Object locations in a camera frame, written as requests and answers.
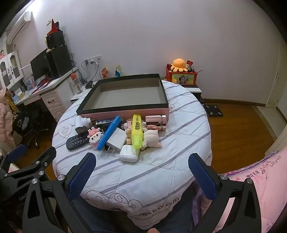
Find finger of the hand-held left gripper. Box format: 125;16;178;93
0;144;27;177
4;147;57;186

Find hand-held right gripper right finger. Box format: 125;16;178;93
188;153;268;233

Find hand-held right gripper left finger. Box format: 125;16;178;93
21;152;97;233

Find black remote control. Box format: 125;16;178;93
66;132;91;150

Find small pink kitty block figure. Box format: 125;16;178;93
88;127;106;150

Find white charger plug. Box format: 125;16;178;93
106;128;127;154

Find white cat-ear cup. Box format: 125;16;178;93
74;115;93;135

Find white earbuds case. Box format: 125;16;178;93
119;144;140;162

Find long blue box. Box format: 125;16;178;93
97;116;123;151

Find pig doll figure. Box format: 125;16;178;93
126;125;162;149

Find large pink block figure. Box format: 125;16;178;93
121;119;133;136

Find yellow highlighter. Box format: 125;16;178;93
131;114;144;149

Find rose gold bottle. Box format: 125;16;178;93
145;114;167;132

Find pink box with black rim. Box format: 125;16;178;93
76;73;173;123

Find black white patterned cloth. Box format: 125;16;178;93
13;111;30;135

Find black office chair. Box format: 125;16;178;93
21;104;50;149

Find pink jacket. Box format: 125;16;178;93
0;88;14;144

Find small dark blue box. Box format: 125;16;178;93
96;119;115;129

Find white desk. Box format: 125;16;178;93
13;67;79;122

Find pink printed blanket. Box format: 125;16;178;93
193;149;287;233

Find black bathroom scale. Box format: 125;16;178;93
204;103;224;117

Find blue box on desk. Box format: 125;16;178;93
25;76;35;90

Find white glass-door cabinet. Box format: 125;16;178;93
0;50;24;90

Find black computer monitor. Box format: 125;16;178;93
30;48;51;81

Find black speakers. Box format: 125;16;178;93
46;44;73;79

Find red printed toy box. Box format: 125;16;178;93
166;66;198;87

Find orange octopus plush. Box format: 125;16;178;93
170;58;188;72

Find black case on tower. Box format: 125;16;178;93
45;30;66;50

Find white door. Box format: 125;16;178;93
266;37;287;112

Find white air conditioner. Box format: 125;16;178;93
7;11;32;44

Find black power cable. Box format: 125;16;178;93
79;59;100;84

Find white wall outlet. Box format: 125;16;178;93
84;57;101;65

